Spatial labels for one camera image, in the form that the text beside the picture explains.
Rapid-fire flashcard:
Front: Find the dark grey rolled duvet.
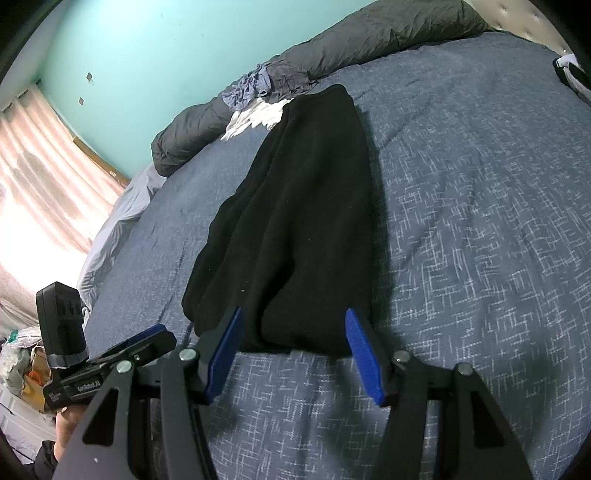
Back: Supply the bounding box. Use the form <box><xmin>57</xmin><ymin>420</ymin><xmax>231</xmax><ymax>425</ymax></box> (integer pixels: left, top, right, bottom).
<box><xmin>151</xmin><ymin>0</ymin><xmax>495</xmax><ymax>177</ymax></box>

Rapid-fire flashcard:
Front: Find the person's left hand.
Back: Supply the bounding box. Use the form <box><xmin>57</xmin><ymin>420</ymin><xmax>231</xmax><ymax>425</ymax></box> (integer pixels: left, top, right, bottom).
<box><xmin>52</xmin><ymin>402</ymin><xmax>89</xmax><ymax>460</ymax></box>

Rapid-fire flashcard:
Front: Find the white and black folded garment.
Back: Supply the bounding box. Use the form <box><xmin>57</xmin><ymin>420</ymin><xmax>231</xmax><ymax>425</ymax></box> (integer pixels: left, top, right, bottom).
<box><xmin>554</xmin><ymin>53</ymin><xmax>591</xmax><ymax>100</ymax></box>

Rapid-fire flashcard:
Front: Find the person's left forearm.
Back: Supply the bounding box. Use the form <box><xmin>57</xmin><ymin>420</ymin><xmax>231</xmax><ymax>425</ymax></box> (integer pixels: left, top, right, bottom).
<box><xmin>33</xmin><ymin>440</ymin><xmax>64</xmax><ymax>480</ymax></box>

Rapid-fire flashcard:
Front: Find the wooden window frame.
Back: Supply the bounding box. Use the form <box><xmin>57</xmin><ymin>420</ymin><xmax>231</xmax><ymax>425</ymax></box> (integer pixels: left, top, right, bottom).
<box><xmin>73</xmin><ymin>135</ymin><xmax>131</xmax><ymax>186</ymax></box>

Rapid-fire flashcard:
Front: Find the pink curtain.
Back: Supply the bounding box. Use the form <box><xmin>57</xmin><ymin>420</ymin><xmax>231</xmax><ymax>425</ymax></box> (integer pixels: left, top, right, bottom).
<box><xmin>0</xmin><ymin>83</ymin><xmax>130</xmax><ymax>333</ymax></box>

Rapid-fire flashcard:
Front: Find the white crumpled garment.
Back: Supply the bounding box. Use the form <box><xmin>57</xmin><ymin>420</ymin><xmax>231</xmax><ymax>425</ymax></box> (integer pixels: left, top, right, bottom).
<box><xmin>221</xmin><ymin>99</ymin><xmax>289</xmax><ymax>141</ymax></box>

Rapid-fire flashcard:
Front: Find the black sweater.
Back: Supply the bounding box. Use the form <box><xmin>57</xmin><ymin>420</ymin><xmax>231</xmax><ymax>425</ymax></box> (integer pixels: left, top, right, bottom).
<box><xmin>181</xmin><ymin>84</ymin><xmax>384</xmax><ymax>357</ymax></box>

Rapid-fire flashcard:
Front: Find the blue-grey crumpled garment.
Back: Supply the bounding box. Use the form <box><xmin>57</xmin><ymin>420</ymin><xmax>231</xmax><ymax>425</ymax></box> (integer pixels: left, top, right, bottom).
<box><xmin>222</xmin><ymin>62</ymin><xmax>273</xmax><ymax>112</ymax></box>

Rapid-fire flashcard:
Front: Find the pile of plastic bags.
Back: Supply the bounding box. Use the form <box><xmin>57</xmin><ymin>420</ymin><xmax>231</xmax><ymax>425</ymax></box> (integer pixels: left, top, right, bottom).
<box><xmin>0</xmin><ymin>325</ymin><xmax>49</xmax><ymax>411</ymax></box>

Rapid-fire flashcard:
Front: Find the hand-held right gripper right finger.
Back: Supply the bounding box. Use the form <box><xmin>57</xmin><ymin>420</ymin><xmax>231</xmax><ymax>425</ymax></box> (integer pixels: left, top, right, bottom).
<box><xmin>345</xmin><ymin>308</ymin><xmax>532</xmax><ymax>480</ymax></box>

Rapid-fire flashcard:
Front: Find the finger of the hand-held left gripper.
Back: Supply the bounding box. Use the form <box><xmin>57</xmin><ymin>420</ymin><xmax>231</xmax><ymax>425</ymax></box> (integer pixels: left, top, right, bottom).
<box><xmin>93</xmin><ymin>323</ymin><xmax>177</xmax><ymax>366</ymax></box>

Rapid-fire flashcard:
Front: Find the cream tufted headboard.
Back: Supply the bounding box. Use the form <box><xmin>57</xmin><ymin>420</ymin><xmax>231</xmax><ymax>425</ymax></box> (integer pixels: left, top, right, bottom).
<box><xmin>464</xmin><ymin>0</ymin><xmax>573</xmax><ymax>54</ymax></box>

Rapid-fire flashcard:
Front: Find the blue patterned bed cover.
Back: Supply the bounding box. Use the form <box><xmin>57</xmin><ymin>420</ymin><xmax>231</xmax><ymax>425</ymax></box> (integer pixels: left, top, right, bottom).
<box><xmin>83</xmin><ymin>30</ymin><xmax>591</xmax><ymax>480</ymax></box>

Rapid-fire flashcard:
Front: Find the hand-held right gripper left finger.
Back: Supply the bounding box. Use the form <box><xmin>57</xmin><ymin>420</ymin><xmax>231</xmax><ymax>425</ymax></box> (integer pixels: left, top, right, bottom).
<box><xmin>53</xmin><ymin>307</ymin><xmax>245</xmax><ymax>480</ymax></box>

